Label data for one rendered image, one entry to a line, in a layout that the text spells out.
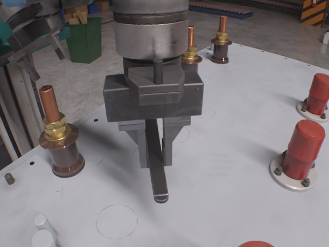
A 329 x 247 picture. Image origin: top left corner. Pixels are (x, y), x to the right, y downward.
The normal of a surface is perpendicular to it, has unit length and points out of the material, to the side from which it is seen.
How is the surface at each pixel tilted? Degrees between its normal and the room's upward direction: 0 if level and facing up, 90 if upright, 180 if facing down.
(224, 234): 0
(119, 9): 90
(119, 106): 90
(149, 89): 90
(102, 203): 0
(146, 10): 90
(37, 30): 66
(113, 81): 0
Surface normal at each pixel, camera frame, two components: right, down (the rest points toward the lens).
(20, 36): 0.86, -0.11
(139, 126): 0.15, 0.59
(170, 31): 0.61, 0.47
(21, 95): 0.88, 0.29
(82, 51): -0.29, 0.62
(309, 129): -0.04, -0.78
